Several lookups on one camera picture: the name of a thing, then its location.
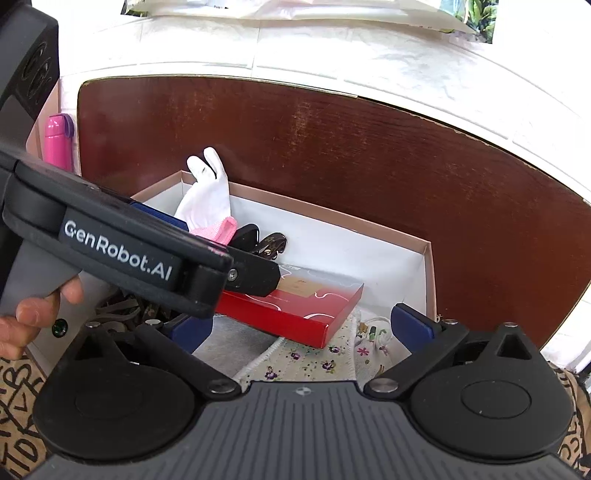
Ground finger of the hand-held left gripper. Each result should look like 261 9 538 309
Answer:
221 248 283 299
129 199 191 234

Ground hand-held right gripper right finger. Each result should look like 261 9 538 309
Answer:
364 302 549 403

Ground brown cardboard box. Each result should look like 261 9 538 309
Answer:
23 169 439 385

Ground black plastic item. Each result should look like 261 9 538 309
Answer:
232 223 260 253

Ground floral fabric pouch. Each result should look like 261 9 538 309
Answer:
353 306 413 384

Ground grey insole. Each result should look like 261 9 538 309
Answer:
191 316 283 376

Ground white cotton glove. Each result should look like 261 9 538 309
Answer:
174 146 232 231

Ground pink thermos bottle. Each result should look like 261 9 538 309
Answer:
42 113 76 173

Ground brown leather straps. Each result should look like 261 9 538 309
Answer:
93 296 149 334

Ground metal clip tool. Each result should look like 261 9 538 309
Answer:
251 232 290 264

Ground red box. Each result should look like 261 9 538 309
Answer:
214 262 365 350

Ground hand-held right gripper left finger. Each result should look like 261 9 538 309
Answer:
68 314 243 401

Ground person's left hand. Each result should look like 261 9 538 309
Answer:
0 275 85 361

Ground floral print insole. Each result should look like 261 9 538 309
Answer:
233 318 361 383

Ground pink fabric piece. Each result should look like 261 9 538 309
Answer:
189 216 239 247

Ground dark brown wooden board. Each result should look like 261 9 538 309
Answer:
76 76 591 366

